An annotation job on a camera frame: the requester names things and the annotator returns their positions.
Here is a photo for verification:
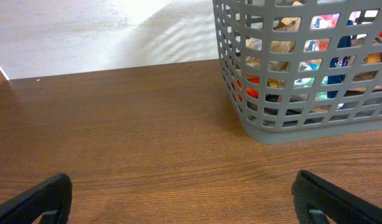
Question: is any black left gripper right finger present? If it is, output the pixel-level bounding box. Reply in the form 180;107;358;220
292;170;382;224

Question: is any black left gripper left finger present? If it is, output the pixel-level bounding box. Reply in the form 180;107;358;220
0;173;72;224

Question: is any red orange pasta package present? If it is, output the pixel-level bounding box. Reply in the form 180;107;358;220
231;29;382;103

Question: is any brown beige snack bag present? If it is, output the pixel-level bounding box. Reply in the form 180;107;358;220
226;0;303;92

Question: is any Kleenex tissue pack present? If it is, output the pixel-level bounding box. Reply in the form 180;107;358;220
294;13;353;100

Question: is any grey plastic mesh basket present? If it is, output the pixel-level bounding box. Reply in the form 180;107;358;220
213;1;382;144

